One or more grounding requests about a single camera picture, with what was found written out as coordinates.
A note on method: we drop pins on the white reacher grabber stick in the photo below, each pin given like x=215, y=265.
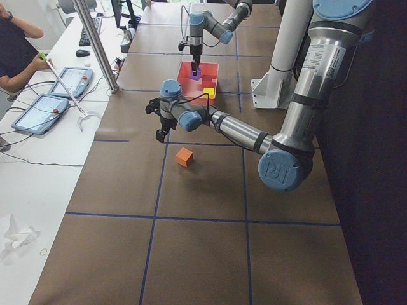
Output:
x=84, y=114

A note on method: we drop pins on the yellow foam block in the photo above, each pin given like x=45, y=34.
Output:
x=210, y=91

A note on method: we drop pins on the near teach pendant tablet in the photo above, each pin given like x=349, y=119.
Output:
x=41, y=115

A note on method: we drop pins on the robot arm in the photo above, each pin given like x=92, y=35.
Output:
x=312, y=42
x=222, y=31

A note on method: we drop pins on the black computer mouse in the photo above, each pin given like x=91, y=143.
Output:
x=82, y=53

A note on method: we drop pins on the crumpled white tissue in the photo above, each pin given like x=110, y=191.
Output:
x=14, y=237

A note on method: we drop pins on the pink plastic bin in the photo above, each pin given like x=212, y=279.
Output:
x=192, y=88

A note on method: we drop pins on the purple foam block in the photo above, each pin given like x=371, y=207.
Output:
x=195, y=75

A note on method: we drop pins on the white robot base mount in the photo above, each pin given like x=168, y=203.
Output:
x=274, y=89

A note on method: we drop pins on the orange foam block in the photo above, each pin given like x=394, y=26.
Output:
x=184, y=157

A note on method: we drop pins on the person in black shirt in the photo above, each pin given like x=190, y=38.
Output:
x=19, y=59

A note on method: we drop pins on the aluminium frame post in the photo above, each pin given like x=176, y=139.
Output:
x=96, y=44

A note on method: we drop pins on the teach pendant tablet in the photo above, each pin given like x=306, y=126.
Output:
x=41, y=115
x=76, y=79

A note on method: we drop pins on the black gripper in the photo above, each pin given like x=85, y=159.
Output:
x=195, y=53
x=166, y=123

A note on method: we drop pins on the far teach pendant tablet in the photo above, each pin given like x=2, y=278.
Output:
x=76, y=79

